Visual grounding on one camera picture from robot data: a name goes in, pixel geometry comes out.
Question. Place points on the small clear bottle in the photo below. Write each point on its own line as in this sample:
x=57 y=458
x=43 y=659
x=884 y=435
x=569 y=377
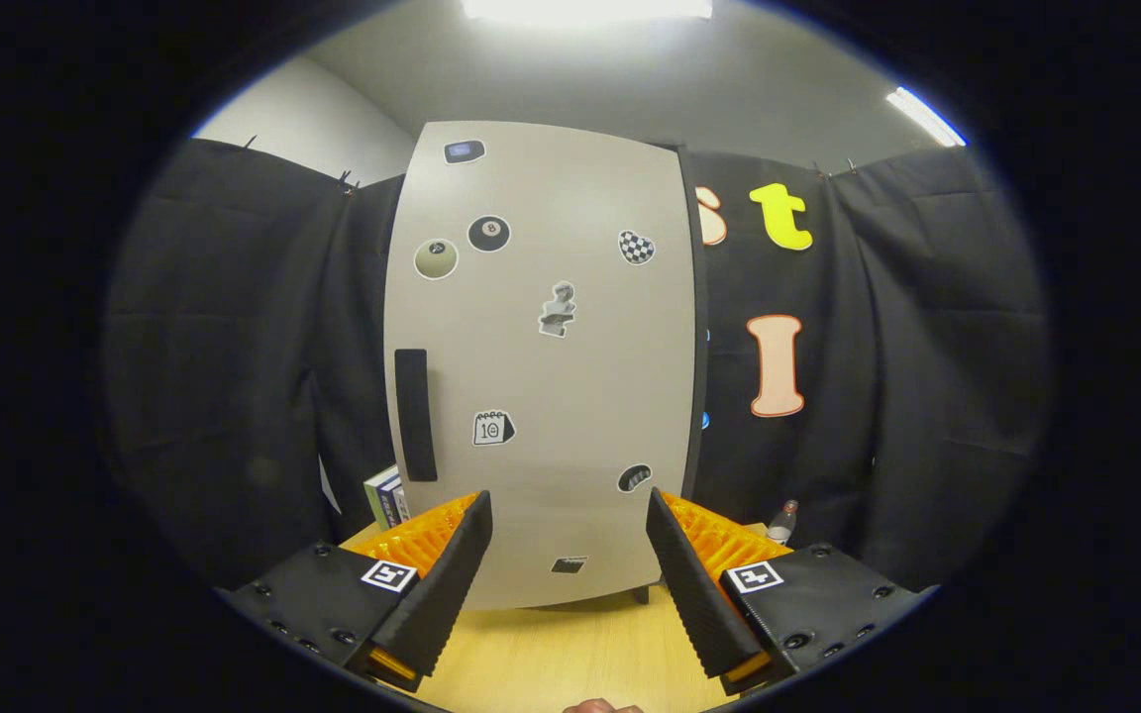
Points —
x=781 y=525

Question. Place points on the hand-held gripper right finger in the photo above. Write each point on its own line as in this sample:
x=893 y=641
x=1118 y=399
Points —
x=689 y=579

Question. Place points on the wide ceiling light panel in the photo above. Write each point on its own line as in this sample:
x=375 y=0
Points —
x=585 y=8

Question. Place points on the green spine book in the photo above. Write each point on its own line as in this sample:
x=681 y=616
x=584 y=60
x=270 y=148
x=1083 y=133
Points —
x=375 y=495

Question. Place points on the blue spine book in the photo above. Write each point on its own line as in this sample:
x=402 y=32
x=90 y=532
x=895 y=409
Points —
x=393 y=500

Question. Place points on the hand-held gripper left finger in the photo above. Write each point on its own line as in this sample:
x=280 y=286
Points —
x=452 y=574

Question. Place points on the narrow ceiling light strip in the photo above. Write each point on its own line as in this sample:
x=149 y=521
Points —
x=925 y=117

